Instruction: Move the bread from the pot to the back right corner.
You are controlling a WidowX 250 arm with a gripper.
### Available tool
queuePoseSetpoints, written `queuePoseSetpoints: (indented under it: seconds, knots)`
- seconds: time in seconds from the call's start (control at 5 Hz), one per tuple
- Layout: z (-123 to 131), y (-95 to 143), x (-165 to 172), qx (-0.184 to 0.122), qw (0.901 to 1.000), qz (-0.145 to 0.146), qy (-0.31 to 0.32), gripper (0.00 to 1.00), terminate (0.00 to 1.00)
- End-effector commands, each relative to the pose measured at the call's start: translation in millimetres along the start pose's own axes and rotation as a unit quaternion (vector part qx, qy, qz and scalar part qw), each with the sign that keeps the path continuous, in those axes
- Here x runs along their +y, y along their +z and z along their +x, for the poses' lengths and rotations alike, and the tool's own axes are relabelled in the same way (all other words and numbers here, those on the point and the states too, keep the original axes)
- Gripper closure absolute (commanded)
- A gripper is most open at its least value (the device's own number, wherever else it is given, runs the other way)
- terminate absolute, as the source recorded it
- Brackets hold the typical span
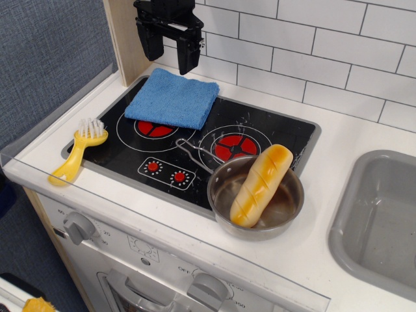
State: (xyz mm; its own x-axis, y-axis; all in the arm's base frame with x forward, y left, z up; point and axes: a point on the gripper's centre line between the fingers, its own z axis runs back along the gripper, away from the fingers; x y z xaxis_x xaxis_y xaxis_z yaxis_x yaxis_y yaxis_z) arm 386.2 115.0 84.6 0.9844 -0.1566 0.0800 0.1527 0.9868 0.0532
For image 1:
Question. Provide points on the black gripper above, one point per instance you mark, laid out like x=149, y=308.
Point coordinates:
x=156, y=19

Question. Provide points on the yellow black object bottom left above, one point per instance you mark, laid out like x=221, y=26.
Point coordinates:
x=32, y=305

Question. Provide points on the grey left oven knob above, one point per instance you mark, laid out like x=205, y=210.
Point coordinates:
x=78, y=227

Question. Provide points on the wooden side post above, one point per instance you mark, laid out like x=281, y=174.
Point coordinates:
x=130, y=57

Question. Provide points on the grey oven knob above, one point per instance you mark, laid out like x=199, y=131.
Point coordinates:
x=208, y=291
x=78, y=227

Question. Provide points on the white toy oven front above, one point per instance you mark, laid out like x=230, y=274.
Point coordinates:
x=115, y=271

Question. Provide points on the grey sink basin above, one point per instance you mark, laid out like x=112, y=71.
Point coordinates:
x=373, y=234

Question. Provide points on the black toy stovetop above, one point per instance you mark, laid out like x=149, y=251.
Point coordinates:
x=174, y=164

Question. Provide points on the stainless steel pot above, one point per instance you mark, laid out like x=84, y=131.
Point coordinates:
x=224, y=185

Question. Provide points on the grey right oven knob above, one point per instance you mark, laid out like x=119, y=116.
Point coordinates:
x=208, y=291

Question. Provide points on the yellow dish brush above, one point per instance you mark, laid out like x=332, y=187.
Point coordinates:
x=90, y=133

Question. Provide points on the blue folded cloth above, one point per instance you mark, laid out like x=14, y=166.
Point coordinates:
x=170, y=99

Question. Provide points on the toy bread loaf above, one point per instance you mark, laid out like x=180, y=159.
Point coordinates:
x=261, y=184

